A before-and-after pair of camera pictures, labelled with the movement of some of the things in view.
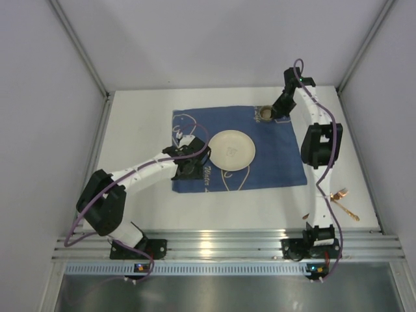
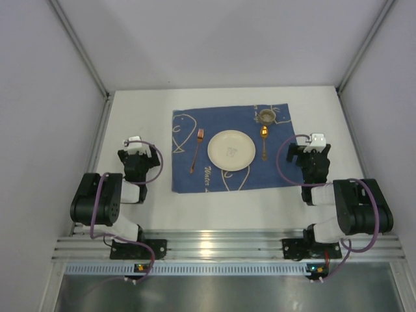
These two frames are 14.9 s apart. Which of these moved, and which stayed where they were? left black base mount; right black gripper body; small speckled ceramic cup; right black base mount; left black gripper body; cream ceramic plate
Moved: left black gripper body; small speckled ceramic cup; right black gripper body
Stayed: right black base mount; left black base mount; cream ceramic plate
